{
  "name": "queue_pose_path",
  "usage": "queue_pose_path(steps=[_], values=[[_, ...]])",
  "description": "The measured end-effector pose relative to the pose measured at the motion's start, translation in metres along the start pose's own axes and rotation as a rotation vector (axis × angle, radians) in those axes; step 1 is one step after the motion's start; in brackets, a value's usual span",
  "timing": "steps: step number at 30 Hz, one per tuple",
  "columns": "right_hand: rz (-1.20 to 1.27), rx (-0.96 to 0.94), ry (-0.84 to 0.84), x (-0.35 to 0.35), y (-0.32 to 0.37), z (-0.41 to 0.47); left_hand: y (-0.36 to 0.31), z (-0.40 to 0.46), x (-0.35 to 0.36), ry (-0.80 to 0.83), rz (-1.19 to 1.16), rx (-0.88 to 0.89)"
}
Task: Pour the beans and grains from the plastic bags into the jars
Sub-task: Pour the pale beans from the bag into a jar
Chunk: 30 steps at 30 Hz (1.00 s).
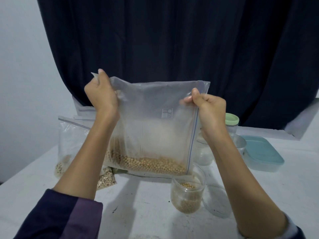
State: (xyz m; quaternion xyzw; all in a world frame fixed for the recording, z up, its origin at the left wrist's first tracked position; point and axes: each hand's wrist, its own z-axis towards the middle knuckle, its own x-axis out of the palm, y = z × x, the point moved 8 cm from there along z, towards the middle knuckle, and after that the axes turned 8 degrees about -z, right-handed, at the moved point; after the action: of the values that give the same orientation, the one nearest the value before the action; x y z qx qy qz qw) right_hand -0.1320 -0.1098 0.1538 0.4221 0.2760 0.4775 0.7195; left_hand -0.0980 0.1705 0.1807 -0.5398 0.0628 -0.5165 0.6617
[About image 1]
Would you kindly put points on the person's left hand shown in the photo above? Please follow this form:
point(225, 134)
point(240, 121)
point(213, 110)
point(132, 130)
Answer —
point(102, 99)

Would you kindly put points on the person's right hand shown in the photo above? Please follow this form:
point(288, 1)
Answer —
point(212, 117)

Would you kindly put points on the transparent jar green lid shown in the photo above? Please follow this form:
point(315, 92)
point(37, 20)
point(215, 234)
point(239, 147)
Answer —
point(232, 119)

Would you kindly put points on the clear zip bag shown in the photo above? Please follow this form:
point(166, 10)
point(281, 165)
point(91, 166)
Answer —
point(84, 112)

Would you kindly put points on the zip bag of grains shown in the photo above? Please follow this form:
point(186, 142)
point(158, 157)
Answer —
point(70, 141)

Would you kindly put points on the clear bag with soybeans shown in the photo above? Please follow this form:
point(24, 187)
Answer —
point(149, 127)

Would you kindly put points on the pile of yellow soybeans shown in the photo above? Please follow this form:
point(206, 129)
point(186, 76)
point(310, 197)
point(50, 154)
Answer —
point(144, 164)

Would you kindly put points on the person's right forearm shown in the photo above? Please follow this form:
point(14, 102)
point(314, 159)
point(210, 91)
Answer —
point(239, 186)

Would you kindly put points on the person's left forearm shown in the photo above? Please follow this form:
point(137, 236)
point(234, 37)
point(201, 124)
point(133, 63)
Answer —
point(84, 161)

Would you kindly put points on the teal lidded plastic container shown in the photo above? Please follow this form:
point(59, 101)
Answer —
point(263, 152)

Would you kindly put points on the clear round lid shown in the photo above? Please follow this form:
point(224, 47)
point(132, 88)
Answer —
point(214, 201)

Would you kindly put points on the dark navy curtain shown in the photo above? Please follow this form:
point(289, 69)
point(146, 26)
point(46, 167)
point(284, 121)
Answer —
point(174, 37)

